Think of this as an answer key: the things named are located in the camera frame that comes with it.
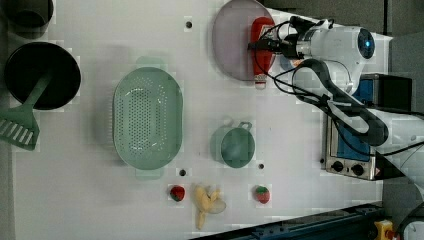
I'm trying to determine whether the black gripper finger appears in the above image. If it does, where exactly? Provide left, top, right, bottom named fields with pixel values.
left=247, top=45, right=282, bottom=53
left=256, top=39, right=283, bottom=46

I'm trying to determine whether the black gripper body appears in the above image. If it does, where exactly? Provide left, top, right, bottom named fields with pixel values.
left=280, top=33, right=304, bottom=60

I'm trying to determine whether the red plush ketchup bottle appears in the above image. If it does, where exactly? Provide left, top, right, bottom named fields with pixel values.
left=250, top=17, right=274, bottom=90

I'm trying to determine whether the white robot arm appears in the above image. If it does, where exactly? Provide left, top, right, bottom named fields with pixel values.
left=247, top=19, right=424, bottom=190

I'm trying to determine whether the grey round plate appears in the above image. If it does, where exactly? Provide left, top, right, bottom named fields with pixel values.
left=211, top=0, right=271, bottom=81

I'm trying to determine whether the blue bowl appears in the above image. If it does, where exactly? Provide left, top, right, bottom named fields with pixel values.
left=280, top=55, right=298, bottom=71

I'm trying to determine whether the orange slice toy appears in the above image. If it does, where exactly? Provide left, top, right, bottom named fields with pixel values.
left=292, top=60, right=303, bottom=67

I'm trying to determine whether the toaster oven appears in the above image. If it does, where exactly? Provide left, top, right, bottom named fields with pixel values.
left=321, top=74, right=412, bottom=181

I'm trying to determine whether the green perforated colander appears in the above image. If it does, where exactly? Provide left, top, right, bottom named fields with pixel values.
left=112, top=56, right=183, bottom=181

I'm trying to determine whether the peeled banana toy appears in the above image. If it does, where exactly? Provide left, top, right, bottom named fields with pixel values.
left=193, top=185, right=226, bottom=230

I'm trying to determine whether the small red strawberry toy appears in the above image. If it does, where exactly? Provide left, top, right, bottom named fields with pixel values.
left=169, top=185, right=185, bottom=202

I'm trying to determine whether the yellow red emergency button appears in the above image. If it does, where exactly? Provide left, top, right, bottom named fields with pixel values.
left=374, top=220, right=401, bottom=240

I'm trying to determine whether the black cup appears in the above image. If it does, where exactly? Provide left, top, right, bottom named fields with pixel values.
left=1, top=0, right=54, bottom=39

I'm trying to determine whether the black round pan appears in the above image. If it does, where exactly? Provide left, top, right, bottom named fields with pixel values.
left=4, top=42, right=82, bottom=110

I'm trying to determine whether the green slotted spatula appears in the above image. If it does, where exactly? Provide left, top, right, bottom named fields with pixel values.
left=0, top=73, right=52, bottom=151

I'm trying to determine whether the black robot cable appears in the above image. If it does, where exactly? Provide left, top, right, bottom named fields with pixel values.
left=258, top=19, right=424, bottom=158

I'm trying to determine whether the green cup with handle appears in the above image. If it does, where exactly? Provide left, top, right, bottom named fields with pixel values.
left=209, top=122, right=256, bottom=169

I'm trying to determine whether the blue metal frame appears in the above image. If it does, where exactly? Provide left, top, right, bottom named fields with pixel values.
left=191, top=204, right=385, bottom=240

